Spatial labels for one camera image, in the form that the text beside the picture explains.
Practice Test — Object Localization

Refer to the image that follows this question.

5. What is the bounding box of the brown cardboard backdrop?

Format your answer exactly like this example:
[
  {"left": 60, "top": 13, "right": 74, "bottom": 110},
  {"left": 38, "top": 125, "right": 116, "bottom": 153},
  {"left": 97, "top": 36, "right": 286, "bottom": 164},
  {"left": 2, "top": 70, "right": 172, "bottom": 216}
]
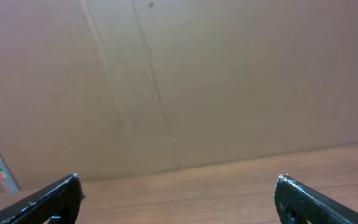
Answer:
[{"left": 0, "top": 0, "right": 358, "bottom": 190}]

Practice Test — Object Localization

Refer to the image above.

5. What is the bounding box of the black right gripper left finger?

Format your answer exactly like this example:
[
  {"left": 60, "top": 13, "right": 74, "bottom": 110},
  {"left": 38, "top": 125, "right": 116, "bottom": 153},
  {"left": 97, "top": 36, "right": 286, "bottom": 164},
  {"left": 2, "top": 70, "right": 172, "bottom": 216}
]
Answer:
[{"left": 0, "top": 173, "right": 85, "bottom": 224}]

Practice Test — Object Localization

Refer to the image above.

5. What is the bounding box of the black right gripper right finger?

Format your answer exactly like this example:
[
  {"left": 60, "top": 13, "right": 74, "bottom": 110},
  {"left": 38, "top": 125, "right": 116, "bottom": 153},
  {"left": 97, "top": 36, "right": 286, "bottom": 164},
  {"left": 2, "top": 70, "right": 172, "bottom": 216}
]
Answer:
[{"left": 273, "top": 174, "right": 358, "bottom": 224}]

